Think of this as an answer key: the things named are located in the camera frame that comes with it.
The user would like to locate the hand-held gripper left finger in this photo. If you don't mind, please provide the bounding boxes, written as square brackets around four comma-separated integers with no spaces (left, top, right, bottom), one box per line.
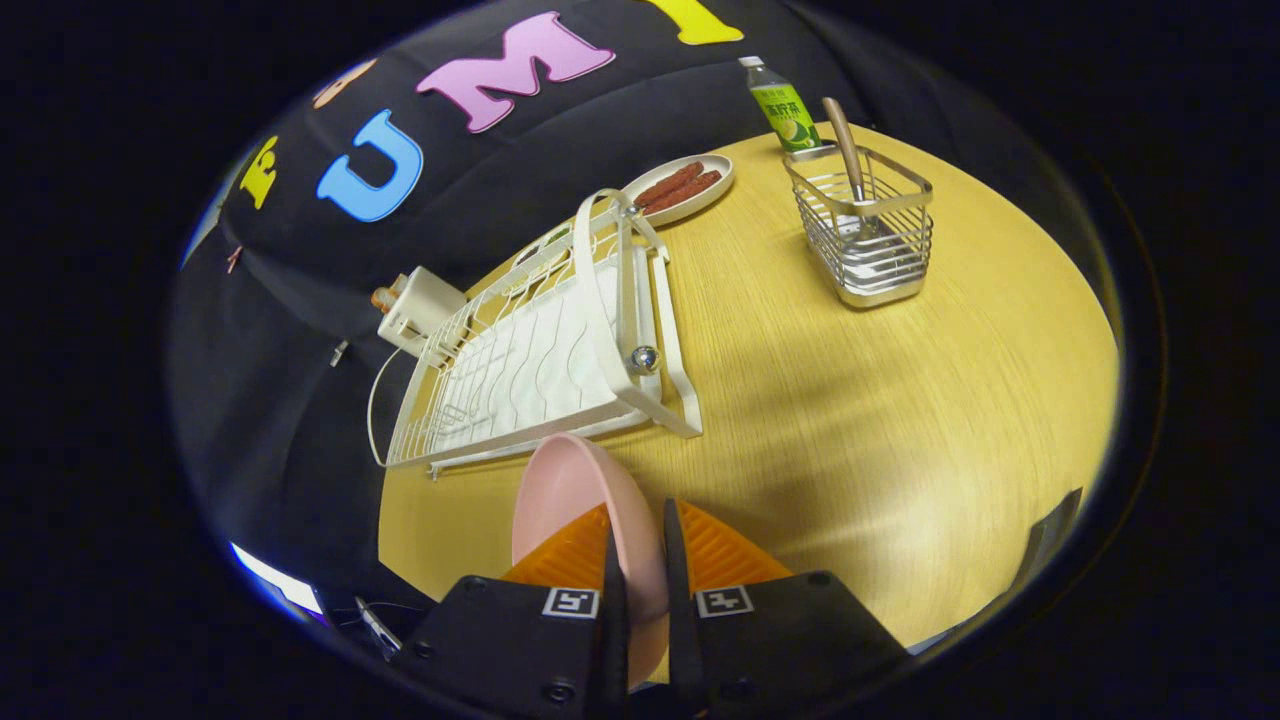
[395,500,631,716]

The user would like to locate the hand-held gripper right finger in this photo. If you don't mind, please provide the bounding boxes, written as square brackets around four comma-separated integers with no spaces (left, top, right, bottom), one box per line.
[662,498,911,716]

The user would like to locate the white wire dish rack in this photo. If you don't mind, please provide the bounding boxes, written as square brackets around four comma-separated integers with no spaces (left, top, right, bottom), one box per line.
[367,188,704,479]

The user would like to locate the silver wire basket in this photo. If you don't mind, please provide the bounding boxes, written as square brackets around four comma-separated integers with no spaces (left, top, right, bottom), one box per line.
[784,143,935,309]

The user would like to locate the brown handled metal spoon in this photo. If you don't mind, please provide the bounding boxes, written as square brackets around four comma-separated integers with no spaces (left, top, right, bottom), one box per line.
[822,97,882,241]

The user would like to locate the beige plate with sausages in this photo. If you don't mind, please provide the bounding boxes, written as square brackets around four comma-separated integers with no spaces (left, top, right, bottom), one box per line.
[622,154,735,227]

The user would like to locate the small grey device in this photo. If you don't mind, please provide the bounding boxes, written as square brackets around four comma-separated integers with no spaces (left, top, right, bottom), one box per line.
[355,597,403,661]

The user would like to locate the black chair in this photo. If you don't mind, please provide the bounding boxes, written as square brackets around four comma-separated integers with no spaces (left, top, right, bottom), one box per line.
[1020,488,1084,593]

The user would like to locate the black backdrop cloth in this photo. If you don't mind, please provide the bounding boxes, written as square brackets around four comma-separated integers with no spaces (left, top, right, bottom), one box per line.
[168,0,1101,641]

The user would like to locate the white toaster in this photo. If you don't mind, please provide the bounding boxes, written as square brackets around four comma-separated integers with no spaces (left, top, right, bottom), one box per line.
[377,266,468,359]

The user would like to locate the brown sausage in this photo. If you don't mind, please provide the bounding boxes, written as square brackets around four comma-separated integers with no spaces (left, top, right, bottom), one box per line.
[634,162,704,208]
[650,170,723,214]

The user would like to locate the green label drink bottle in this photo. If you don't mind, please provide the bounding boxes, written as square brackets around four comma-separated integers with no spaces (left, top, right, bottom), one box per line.
[739,56,823,154]

